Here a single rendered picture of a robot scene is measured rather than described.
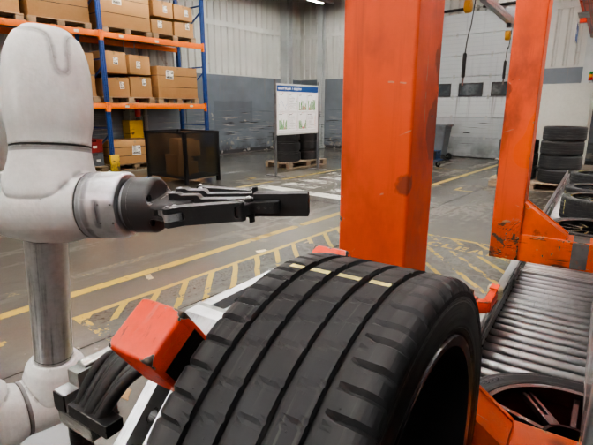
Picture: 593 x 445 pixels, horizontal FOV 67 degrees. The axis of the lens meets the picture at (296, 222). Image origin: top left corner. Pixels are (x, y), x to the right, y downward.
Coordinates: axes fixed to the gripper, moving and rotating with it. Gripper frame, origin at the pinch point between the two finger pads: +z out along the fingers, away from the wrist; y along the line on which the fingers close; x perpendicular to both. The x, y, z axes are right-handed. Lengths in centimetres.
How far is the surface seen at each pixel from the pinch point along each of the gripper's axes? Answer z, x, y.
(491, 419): 38, -60, -32
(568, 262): 121, -91, -196
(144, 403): -16.7, -22.5, 11.6
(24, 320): -218, -133, -183
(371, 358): 11.3, -11.2, 16.2
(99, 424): -24.7, -27.6, 10.3
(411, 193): 19.9, -9.4, -39.7
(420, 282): 17.3, -9.7, 2.2
